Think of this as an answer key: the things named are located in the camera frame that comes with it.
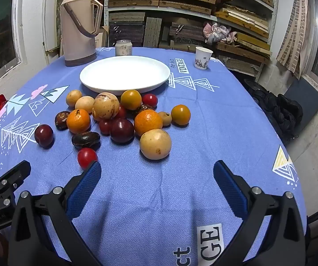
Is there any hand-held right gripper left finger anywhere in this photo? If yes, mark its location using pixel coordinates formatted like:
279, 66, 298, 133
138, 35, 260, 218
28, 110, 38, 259
8, 161, 104, 266

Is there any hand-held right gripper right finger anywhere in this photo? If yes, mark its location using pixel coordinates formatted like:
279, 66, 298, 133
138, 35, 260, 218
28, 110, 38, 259
213, 160, 306, 266

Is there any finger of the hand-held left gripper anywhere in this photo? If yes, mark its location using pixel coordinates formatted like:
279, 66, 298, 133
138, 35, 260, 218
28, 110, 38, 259
0, 160, 32, 208

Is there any dark brown water chestnut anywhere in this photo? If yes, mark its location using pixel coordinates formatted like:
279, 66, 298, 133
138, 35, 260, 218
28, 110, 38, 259
71, 131, 101, 149
55, 111, 71, 131
132, 104, 155, 117

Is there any dark red plum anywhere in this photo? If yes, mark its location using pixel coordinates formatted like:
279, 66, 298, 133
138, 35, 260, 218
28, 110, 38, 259
109, 118, 135, 144
34, 124, 54, 148

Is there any orange mandarin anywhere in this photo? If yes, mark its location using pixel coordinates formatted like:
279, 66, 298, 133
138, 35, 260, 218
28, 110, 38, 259
66, 109, 91, 134
134, 109, 163, 137

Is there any medium tan pepino melon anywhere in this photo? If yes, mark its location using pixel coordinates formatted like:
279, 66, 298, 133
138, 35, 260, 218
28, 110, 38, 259
139, 129, 172, 160

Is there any large striped pepino melon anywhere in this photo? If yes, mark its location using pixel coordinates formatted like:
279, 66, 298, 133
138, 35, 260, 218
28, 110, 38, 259
93, 92, 120, 119

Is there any yellow orange tomato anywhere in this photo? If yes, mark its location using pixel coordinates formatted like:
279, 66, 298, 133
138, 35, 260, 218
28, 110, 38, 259
120, 89, 142, 110
171, 104, 191, 126

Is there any white plate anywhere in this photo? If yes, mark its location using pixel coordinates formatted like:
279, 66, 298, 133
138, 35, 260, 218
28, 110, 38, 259
79, 56, 171, 96

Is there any blue printed tablecloth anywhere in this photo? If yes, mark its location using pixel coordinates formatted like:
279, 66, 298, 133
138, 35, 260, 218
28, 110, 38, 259
0, 47, 307, 266

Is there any black jacket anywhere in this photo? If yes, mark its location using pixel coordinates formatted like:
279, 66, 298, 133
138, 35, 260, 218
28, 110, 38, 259
243, 79, 304, 145

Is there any dark blue chair seat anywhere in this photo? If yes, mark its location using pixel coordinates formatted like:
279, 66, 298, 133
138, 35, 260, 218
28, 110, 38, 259
284, 78, 318, 133

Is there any white printed paper cup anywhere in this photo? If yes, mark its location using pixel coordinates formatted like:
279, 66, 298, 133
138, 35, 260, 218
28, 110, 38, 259
194, 46, 214, 70

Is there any white drink can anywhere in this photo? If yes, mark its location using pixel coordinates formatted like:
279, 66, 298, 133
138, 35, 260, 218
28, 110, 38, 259
115, 39, 133, 57

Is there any beige thermos flask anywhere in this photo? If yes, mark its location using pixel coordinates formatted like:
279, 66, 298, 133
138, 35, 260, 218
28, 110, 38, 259
60, 0, 104, 67

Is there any cardboard box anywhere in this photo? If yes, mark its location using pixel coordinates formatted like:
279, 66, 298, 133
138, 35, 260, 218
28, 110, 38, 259
95, 25, 110, 47

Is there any pink floral cloth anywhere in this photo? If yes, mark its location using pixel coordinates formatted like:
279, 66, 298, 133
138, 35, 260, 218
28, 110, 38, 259
203, 22, 237, 45

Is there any leaning framed panel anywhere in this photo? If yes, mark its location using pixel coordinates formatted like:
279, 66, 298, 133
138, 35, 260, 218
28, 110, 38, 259
42, 0, 66, 59

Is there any white metal shelving unit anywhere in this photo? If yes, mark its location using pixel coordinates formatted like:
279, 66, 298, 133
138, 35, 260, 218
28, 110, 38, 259
103, 0, 279, 79

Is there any hanging patterned cloth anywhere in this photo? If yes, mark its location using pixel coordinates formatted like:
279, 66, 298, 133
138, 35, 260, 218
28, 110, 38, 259
276, 0, 316, 79

